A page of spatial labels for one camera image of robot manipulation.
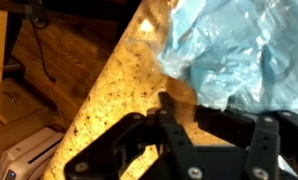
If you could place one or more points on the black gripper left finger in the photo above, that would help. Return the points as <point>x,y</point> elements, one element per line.
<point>162,133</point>

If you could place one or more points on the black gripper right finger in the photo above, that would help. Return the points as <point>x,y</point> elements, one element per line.
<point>265,140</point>

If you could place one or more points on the brown potato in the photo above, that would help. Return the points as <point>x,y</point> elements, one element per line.
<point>182,93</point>

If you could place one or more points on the blue plastic potato bag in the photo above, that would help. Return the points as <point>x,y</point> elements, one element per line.
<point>242,56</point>

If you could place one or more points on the white console blue light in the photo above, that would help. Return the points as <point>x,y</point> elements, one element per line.
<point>29,153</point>

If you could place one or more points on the cardboard box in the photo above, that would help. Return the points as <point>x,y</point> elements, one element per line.
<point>12,113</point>

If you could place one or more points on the black tripod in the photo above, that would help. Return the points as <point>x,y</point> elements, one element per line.
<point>32,10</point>

